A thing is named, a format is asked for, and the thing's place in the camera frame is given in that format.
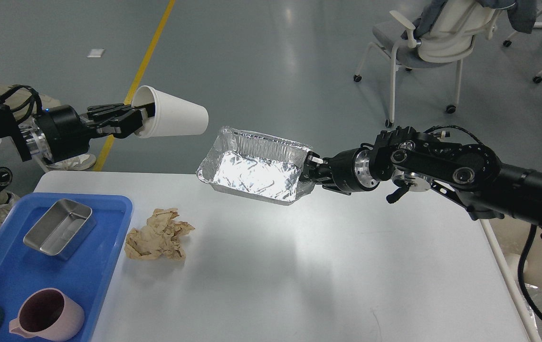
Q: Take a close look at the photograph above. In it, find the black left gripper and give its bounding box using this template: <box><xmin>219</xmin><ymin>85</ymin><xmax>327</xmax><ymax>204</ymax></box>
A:
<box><xmin>21</xmin><ymin>103</ymin><xmax>151</xmax><ymax>164</ymax></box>

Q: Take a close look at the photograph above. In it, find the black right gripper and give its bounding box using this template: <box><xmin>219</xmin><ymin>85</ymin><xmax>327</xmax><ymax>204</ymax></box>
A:
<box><xmin>299</xmin><ymin>149</ymin><xmax>380</xmax><ymax>195</ymax></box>

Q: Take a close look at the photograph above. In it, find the white paper cup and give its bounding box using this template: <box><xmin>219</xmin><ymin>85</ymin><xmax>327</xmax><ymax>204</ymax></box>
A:
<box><xmin>131</xmin><ymin>85</ymin><xmax>209</xmax><ymax>138</ymax></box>

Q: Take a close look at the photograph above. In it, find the aluminium foil tray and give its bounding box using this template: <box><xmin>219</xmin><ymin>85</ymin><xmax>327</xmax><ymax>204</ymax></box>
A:
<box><xmin>196</xmin><ymin>126</ymin><xmax>315</xmax><ymax>206</ymax></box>

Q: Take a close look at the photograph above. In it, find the square stainless steel tray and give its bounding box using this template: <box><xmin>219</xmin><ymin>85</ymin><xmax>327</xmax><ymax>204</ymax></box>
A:
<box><xmin>23</xmin><ymin>199</ymin><xmax>96</xmax><ymax>261</ymax></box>

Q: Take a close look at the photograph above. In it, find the pink mug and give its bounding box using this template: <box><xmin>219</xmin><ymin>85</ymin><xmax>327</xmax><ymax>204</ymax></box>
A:
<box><xmin>9</xmin><ymin>288</ymin><xmax>86</xmax><ymax>342</ymax></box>

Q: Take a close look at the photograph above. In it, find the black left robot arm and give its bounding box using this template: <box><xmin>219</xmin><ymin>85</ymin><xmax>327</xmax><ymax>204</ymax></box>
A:
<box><xmin>0</xmin><ymin>85</ymin><xmax>156</xmax><ymax>192</ymax></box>

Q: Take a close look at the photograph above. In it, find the crumpled brown paper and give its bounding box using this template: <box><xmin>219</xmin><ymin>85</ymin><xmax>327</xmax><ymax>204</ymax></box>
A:
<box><xmin>124</xmin><ymin>208</ymin><xmax>195</xmax><ymax>261</ymax></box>

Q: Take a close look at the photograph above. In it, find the blue plastic tray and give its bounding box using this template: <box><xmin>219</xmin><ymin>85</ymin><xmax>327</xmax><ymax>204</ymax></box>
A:
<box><xmin>0</xmin><ymin>193</ymin><xmax>133</xmax><ymax>342</ymax></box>

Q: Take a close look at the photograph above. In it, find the white grey office chair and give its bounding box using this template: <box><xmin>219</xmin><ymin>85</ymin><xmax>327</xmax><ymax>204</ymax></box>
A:
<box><xmin>353</xmin><ymin>0</ymin><xmax>504</xmax><ymax>127</ymax></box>

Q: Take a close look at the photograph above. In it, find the beige plastic bin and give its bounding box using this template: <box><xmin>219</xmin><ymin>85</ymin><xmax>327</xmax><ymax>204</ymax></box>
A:
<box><xmin>481</xmin><ymin>218</ymin><xmax>542</xmax><ymax>340</ymax></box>

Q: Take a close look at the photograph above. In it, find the grey jacket on chair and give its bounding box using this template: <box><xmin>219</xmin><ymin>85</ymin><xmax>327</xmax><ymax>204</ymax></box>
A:
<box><xmin>401</xmin><ymin>0</ymin><xmax>537</xmax><ymax>40</ymax></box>

